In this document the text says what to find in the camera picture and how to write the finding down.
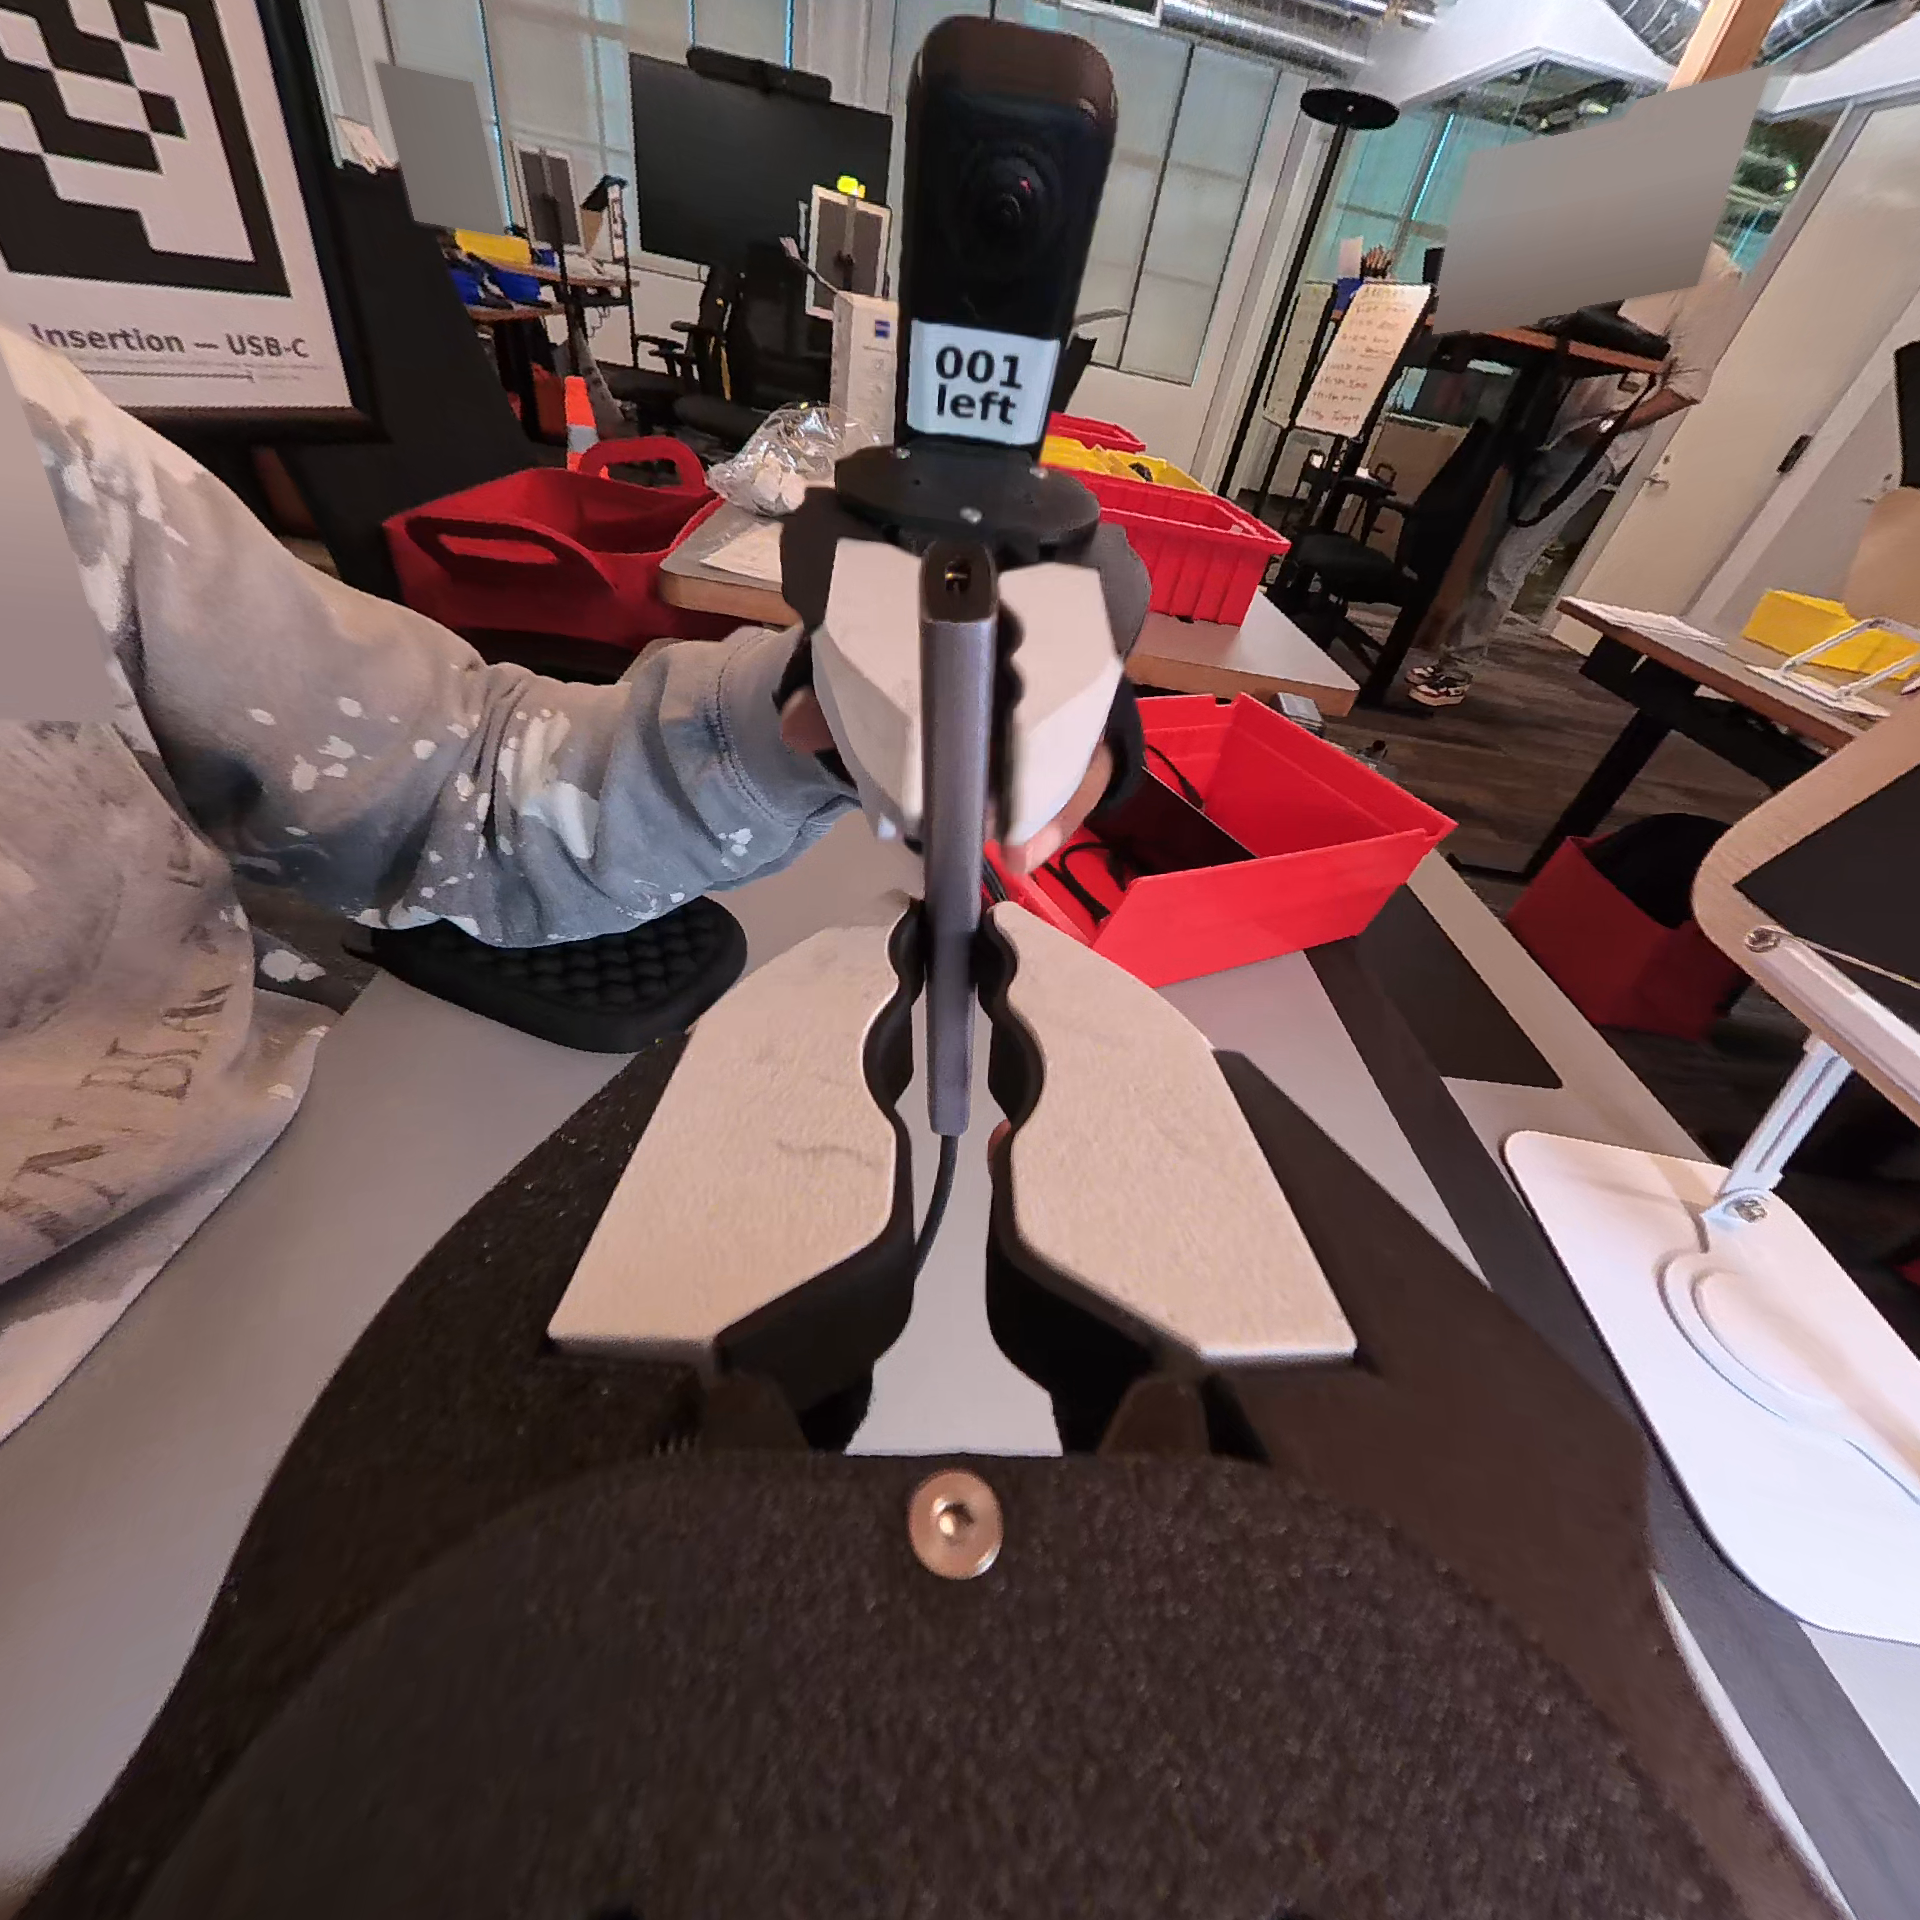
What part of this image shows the black ribbed mat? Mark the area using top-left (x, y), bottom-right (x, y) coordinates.
top-left (345, 897), bottom-right (751, 1052)

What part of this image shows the red fabric bag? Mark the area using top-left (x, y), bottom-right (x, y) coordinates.
top-left (1510, 817), bottom-right (1782, 1042)

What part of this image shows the framed checker marker poster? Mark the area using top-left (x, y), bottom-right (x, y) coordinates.
top-left (0, 0), bottom-right (375, 435)

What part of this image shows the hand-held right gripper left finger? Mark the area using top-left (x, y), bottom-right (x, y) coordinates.
top-left (546, 897), bottom-right (918, 1426)

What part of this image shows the person's left forearm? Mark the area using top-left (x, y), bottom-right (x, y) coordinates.
top-left (222, 623), bottom-right (857, 948)

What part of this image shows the person's grey spotted sweatshirt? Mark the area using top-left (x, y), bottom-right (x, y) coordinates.
top-left (0, 324), bottom-right (450, 1439)

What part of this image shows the clear plastic bag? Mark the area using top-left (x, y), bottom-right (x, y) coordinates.
top-left (708, 404), bottom-right (844, 517)

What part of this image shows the white metal stand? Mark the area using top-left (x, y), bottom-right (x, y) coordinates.
top-left (1504, 929), bottom-right (1920, 1643)

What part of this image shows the pale wooden chair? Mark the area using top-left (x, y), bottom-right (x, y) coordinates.
top-left (1842, 487), bottom-right (1920, 632)

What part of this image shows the black floor lamp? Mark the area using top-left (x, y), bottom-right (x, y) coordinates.
top-left (1222, 89), bottom-right (1401, 497)

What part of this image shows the person's left hand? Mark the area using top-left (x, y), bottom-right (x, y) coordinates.
top-left (780, 685), bottom-right (1121, 881)

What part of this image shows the black tablet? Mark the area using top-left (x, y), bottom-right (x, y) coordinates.
top-left (1103, 752), bottom-right (1254, 878)

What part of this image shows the red plastic bin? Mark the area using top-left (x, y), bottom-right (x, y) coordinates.
top-left (990, 693), bottom-right (1458, 995)

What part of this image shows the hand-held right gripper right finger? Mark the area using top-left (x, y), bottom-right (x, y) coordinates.
top-left (982, 897), bottom-right (1363, 1426)

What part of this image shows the thin black cable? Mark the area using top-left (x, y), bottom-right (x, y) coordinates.
top-left (1049, 839), bottom-right (1143, 922)

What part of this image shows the grey metal usb hub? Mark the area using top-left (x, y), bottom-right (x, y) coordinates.
top-left (901, 541), bottom-right (1005, 1268)

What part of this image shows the yellow plastic bin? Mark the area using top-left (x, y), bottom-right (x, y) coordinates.
top-left (1041, 435), bottom-right (1210, 497)

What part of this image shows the yellow box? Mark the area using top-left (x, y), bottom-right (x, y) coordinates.
top-left (1750, 592), bottom-right (1920, 681)

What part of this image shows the black office chair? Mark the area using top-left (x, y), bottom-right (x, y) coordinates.
top-left (639, 249), bottom-right (828, 435)
top-left (1280, 420), bottom-right (1502, 706)

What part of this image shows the row of red bins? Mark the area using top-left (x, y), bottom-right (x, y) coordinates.
top-left (1049, 411), bottom-right (1295, 623)

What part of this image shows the clear acrylic holder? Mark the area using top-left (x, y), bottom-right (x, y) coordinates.
top-left (1794, 615), bottom-right (1920, 706)

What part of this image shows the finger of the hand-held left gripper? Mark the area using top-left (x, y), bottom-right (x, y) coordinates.
top-left (812, 539), bottom-right (937, 847)
top-left (990, 563), bottom-right (1134, 850)

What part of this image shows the black wall screen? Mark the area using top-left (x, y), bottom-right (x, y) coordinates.
top-left (626, 42), bottom-right (893, 270)

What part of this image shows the white tablet on stand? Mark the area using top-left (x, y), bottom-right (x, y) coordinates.
top-left (812, 185), bottom-right (889, 320)

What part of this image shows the red tote with handle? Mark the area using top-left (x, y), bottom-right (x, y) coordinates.
top-left (382, 439), bottom-right (724, 646)

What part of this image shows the white flip chart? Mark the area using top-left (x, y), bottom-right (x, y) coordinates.
top-left (1266, 275), bottom-right (1432, 442)

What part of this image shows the white carton box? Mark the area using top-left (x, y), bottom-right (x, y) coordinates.
top-left (832, 291), bottom-right (909, 452)

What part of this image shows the wooden desk with black legs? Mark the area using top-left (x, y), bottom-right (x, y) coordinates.
top-left (1529, 597), bottom-right (1895, 878)

